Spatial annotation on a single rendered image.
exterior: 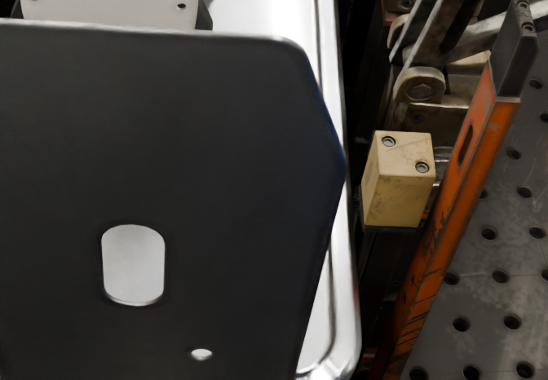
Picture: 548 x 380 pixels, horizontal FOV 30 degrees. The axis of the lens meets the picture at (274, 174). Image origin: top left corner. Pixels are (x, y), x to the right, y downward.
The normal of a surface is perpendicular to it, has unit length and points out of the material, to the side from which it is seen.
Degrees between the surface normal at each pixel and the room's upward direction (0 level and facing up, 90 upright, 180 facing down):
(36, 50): 90
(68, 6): 93
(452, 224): 90
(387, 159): 0
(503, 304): 0
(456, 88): 0
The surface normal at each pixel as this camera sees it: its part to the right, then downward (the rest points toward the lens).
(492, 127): 0.01, 0.79
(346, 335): 0.10, -0.60
